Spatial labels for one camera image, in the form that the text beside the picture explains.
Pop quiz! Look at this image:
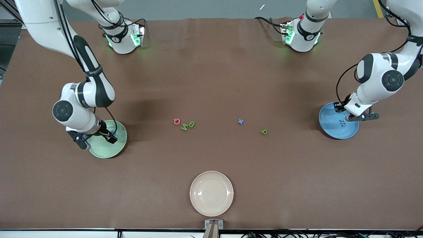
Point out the blue plate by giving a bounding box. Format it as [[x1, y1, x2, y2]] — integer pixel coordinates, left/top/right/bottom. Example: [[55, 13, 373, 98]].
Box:
[[319, 102, 359, 139]]

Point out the cream plate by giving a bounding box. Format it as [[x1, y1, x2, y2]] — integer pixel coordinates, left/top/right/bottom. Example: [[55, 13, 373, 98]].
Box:
[[190, 171, 234, 217]]

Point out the black base power cable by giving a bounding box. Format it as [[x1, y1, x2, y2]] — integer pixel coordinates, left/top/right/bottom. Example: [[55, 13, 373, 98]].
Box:
[[254, 17, 285, 35], [124, 17, 146, 30]]

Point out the brown table mat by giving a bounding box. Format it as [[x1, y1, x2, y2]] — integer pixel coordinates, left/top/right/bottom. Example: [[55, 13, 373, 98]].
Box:
[[0, 17, 423, 231]]

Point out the grey arm base connector box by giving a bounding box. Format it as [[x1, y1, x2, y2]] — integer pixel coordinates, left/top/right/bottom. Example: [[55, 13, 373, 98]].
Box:
[[131, 24, 146, 47], [281, 21, 295, 45]]

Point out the light green plate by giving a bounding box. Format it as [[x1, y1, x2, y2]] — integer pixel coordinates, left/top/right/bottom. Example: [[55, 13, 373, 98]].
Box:
[[88, 120, 128, 159]]

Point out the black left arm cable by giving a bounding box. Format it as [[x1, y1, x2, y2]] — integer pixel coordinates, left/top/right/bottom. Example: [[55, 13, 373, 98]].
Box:
[[336, 0, 423, 105]]

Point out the black cable bundle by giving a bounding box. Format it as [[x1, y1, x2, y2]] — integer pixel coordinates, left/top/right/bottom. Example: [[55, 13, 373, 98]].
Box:
[[241, 228, 423, 238]]

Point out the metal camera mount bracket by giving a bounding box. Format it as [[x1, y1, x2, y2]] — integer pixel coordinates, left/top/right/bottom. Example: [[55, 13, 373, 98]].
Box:
[[204, 219, 224, 238]]

